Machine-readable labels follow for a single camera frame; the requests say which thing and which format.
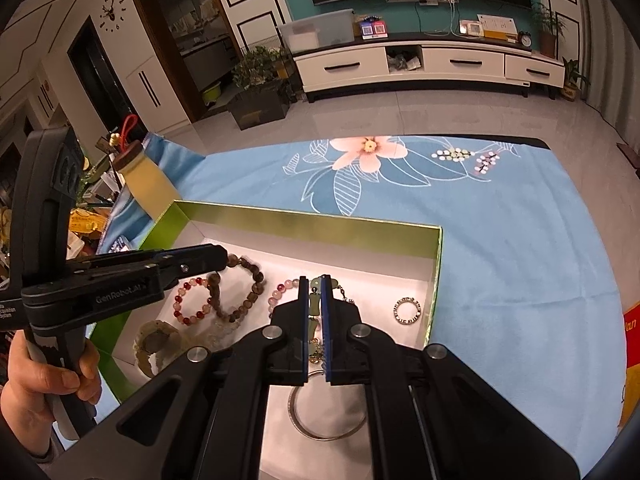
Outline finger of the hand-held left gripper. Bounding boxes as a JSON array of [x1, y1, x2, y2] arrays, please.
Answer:
[[65, 243, 230, 281], [50, 260, 170, 330]]

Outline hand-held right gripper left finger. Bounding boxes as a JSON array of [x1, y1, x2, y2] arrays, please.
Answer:
[[47, 276, 310, 480]]

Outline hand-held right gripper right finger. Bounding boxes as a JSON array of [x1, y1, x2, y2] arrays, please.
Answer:
[[321, 274, 581, 480]]

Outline green jade bracelet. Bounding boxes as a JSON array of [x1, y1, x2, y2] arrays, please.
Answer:
[[307, 276, 357, 366]]

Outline red pink bead bracelet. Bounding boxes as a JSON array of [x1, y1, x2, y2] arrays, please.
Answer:
[[172, 274, 221, 327]]

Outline green cardboard box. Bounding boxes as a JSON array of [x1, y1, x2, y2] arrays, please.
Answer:
[[87, 200, 445, 480]]

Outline brown bead bracelet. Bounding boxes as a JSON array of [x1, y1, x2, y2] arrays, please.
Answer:
[[206, 254, 266, 322]]

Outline person's left forearm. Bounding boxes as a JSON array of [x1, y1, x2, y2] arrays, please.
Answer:
[[12, 432, 58, 466]]

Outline person's left hand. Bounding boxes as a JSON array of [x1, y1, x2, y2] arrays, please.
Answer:
[[0, 332, 103, 456]]

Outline yellow bottle with brown lid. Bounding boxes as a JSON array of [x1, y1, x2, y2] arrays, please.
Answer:
[[112, 115, 181, 221]]

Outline silver bangle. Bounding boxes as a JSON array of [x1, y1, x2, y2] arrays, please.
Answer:
[[287, 370, 368, 442]]

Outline blue floral tablecloth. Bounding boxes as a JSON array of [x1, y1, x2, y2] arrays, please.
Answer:
[[55, 132, 631, 480]]

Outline bushy green plant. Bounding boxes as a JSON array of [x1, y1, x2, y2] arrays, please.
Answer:
[[231, 45, 293, 93]]

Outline white television cabinet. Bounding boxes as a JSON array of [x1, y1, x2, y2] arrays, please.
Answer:
[[291, 35, 566, 106]]

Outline clear plastic storage box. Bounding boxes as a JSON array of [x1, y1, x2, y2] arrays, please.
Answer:
[[277, 9, 354, 53]]

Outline red yellow packet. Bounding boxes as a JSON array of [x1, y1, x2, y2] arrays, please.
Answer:
[[620, 302, 640, 406]]

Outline small floor potted plant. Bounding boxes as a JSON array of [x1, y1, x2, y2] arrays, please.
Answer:
[[562, 57, 591, 101]]

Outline yellow white paper stack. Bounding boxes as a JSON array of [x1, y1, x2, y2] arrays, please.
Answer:
[[476, 14, 518, 41]]

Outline tall potted plant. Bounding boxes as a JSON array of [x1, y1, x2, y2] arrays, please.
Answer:
[[531, 2, 568, 58]]

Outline pale pink bead bracelet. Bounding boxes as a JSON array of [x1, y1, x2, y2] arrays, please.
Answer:
[[267, 280, 301, 313]]

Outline clear bead bracelet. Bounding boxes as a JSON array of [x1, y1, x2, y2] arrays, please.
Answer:
[[209, 310, 242, 347]]

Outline deer wall clock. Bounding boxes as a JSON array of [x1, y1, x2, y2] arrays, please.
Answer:
[[97, 0, 127, 31]]

